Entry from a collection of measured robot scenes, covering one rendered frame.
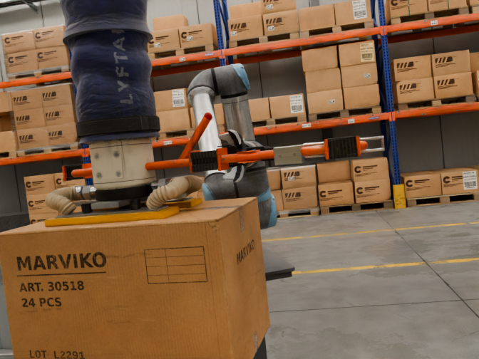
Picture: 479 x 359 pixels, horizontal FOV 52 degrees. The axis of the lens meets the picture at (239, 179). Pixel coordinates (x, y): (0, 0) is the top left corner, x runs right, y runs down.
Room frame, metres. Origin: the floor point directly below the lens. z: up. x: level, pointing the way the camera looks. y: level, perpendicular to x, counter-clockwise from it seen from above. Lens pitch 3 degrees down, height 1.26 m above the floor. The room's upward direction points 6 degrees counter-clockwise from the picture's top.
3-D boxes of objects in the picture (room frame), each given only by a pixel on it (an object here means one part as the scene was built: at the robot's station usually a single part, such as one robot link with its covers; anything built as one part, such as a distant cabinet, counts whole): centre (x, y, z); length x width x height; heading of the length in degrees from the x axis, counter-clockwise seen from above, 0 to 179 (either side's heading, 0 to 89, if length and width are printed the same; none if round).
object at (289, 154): (1.25, -0.13, 1.23); 0.07 x 0.07 x 0.04; 76
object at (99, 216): (1.27, 0.34, 1.14); 0.34 x 0.10 x 0.05; 76
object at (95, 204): (1.36, 0.32, 1.18); 0.34 x 0.25 x 0.06; 76
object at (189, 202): (1.46, 0.29, 1.14); 0.34 x 0.10 x 0.05; 76
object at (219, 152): (1.30, 0.07, 1.24); 0.10 x 0.08 x 0.06; 166
